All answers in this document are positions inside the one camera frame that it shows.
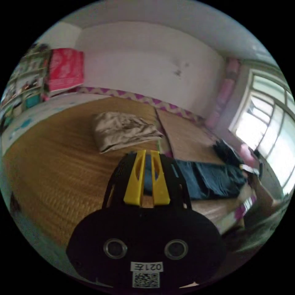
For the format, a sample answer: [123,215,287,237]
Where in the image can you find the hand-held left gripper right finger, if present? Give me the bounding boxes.
[150,150,171,206]

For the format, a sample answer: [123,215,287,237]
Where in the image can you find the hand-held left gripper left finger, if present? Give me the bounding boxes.
[123,149,147,206]

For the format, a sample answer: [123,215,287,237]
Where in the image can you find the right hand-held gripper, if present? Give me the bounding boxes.
[213,139,245,167]

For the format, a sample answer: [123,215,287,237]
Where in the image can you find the blue jeans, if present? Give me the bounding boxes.
[142,159,247,200]

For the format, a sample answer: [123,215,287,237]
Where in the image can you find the person's right forearm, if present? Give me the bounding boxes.
[251,176,284,211]

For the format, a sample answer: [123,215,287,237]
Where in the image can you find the person's right hand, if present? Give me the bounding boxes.
[241,161,264,183]

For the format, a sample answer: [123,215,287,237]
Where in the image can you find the window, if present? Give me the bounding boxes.
[228,67,295,196]

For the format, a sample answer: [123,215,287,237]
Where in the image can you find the beige folded garment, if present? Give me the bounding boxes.
[92,112,164,154]

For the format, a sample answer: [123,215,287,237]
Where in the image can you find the pink curtain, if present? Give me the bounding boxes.
[206,57,242,129]

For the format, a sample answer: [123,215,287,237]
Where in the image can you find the bed with woven mat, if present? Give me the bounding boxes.
[0,86,258,254]

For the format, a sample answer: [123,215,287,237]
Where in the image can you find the person's body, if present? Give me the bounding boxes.
[221,196,292,258]

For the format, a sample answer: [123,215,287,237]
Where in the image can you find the shelf with items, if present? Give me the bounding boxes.
[0,43,52,132]

